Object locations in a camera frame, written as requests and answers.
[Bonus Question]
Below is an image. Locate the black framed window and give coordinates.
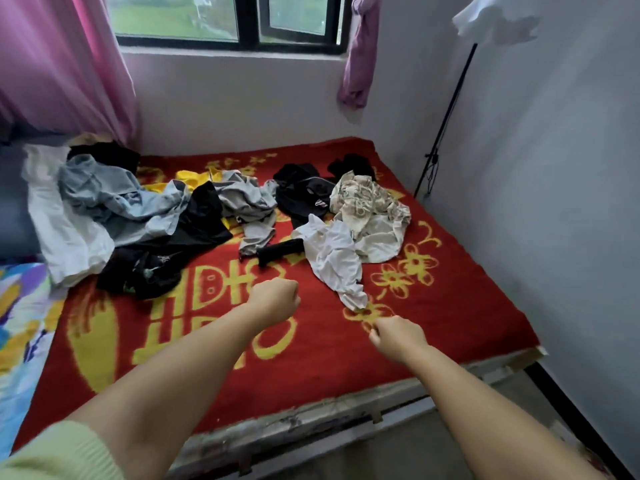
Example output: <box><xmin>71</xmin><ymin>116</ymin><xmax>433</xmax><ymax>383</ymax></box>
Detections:
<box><xmin>105</xmin><ymin>0</ymin><xmax>353</xmax><ymax>56</ymax></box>

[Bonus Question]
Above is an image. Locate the red bedsheet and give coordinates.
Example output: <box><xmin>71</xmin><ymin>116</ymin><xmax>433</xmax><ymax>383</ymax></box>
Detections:
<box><xmin>12</xmin><ymin>137</ymin><xmax>541</xmax><ymax>454</ymax></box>

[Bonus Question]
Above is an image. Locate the colourful patterned pillow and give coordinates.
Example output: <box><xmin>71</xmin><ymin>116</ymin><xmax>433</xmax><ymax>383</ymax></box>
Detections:
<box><xmin>0</xmin><ymin>259</ymin><xmax>69</xmax><ymax>458</ymax></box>

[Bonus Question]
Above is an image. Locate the white bed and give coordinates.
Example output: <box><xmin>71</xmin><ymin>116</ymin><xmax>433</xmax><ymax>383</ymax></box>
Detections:
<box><xmin>0</xmin><ymin>135</ymin><xmax>549</xmax><ymax>480</ymax></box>

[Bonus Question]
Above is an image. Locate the black printed t-shirt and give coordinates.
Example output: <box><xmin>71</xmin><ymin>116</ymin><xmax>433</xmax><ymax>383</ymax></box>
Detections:
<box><xmin>96</xmin><ymin>181</ymin><xmax>233</xmax><ymax>302</ymax></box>

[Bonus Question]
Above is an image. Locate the pile of mixed clothes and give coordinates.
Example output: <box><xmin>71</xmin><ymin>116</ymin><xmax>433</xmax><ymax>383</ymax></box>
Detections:
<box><xmin>22</xmin><ymin>133</ymin><xmax>413</xmax><ymax>291</ymax></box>

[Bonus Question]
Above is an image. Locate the grey pillow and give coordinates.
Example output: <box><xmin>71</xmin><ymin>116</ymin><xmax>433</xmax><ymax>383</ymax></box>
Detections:
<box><xmin>0</xmin><ymin>143</ymin><xmax>43</xmax><ymax>263</ymax></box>

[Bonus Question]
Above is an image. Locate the wide pink curtain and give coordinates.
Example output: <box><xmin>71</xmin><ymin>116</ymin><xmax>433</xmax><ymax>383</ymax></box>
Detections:
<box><xmin>0</xmin><ymin>0</ymin><xmax>141</xmax><ymax>148</ymax></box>

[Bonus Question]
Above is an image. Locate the tied pink curtain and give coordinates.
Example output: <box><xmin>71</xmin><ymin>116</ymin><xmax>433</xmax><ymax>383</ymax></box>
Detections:
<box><xmin>337</xmin><ymin>0</ymin><xmax>384</xmax><ymax>110</ymax></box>

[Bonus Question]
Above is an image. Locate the person's left forearm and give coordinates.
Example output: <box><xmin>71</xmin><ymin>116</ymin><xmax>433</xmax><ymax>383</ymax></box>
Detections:
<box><xmin>65</xmin><ymin>299</ymin><xmax>266</xmax><ymax>480</ymax></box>

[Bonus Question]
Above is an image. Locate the person's right forearm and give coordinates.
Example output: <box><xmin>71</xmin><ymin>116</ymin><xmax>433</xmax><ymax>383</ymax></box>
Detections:
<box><xmin>405</xmin><ymin>347</ymin><xmax>611</xmax><ymax>480</ymax></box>

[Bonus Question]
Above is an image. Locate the person's right hand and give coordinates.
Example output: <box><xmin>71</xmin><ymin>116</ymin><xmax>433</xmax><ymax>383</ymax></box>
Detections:
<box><xmin>367</xmin><ymin>315</ymin><xmax>431</xmax><ymax>369</ymax></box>

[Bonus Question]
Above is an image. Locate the person's left hand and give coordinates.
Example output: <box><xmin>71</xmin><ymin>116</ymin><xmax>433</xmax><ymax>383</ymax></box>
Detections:
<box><xmin>243</xmin><ymin>277</ymin><xmax>302</xmax><ymax>333</ymax></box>

